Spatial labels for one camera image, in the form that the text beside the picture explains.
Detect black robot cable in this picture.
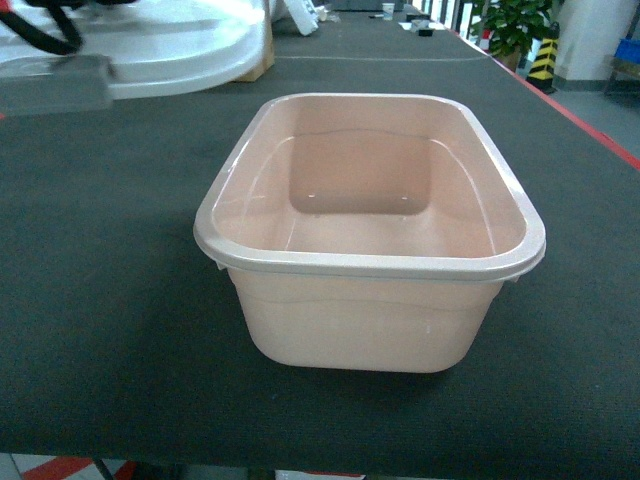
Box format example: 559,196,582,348
0,0,141,57

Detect white paper cup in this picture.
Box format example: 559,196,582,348
382,2,395,21

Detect brown cardboard box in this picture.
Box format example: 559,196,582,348
233,20,275,83

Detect white box lid grey handle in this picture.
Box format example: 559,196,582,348
1,1,270,117

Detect white foam pieces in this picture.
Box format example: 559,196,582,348
268,0,340,36

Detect dark grey table mat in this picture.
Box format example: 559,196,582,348
1,14,639,479

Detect pink plastic storage box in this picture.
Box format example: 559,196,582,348
193,93,546,373

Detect yellow black striped bollard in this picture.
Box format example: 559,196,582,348
526,22,560,94

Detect green potted plant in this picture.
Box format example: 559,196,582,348
470,0,565,72

